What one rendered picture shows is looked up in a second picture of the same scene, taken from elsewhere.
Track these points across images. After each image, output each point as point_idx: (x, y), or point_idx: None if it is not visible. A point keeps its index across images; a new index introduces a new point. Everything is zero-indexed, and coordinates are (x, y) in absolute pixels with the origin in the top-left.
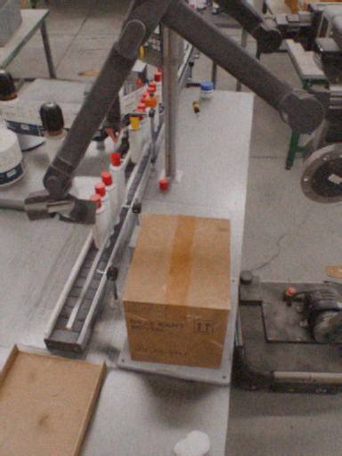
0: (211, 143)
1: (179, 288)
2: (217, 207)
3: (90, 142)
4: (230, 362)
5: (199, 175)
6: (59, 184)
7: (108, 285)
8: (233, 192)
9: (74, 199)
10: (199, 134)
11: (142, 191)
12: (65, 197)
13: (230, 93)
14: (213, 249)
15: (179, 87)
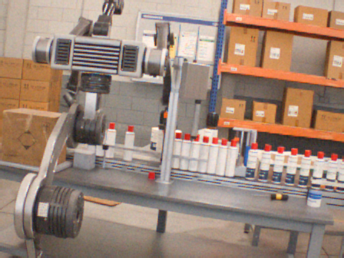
0: (215, 195)
1: (20, 110)
2: (124, 183)
3: (73, 71)
4: (1, 161)
5: (164, 186)
6: (65, 83)
7: (66, 160)
8: (140, 189)
9: (67, 94)
10: (229, 194)
11: (145, 172)
12: (64, 89)
13: (323, 213)
14: (36, 114)
15: (306, 190)
